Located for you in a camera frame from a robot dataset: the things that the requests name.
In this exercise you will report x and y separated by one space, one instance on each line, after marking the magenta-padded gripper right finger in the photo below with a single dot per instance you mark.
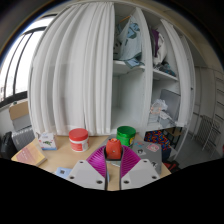
140 171

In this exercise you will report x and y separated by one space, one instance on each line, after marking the small white printed box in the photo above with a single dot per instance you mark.
47 141

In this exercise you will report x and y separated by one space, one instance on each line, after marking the green round tin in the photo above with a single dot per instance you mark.
126 136

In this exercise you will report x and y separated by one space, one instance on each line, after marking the brown cardboard box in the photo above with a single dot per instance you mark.
18 110

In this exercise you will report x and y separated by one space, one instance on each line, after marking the yellow and pink book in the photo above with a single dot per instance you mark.
30 155

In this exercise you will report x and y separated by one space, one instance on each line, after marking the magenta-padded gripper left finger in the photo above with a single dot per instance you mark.
85 171

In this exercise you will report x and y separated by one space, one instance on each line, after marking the white shelf unit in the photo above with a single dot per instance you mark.
133 96

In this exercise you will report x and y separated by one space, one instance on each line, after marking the grey ribbed radiator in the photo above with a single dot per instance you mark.
22 138

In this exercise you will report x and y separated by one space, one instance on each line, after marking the white jar with red lid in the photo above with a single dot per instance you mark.
79 141

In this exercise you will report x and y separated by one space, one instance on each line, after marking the dark-framed window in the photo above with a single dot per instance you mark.
16 66

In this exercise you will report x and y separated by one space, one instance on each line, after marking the black bag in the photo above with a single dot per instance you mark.
7 146

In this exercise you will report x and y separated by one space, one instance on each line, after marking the grey box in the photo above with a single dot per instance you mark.
21 122

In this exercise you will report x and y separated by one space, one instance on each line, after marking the white curtain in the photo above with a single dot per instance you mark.
73 66

